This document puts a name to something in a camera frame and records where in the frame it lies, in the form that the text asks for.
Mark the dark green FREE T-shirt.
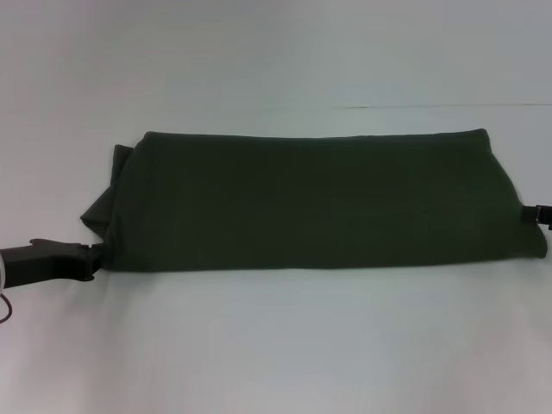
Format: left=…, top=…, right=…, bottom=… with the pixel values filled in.
left=81, top=128, right=547, bottom=275

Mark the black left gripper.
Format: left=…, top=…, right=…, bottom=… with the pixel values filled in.
left=0, top=237, right=108, bottom=291

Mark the left gripper cable with plug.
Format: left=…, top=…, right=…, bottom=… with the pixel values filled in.
left=0, top=292, right=15, bottom=324

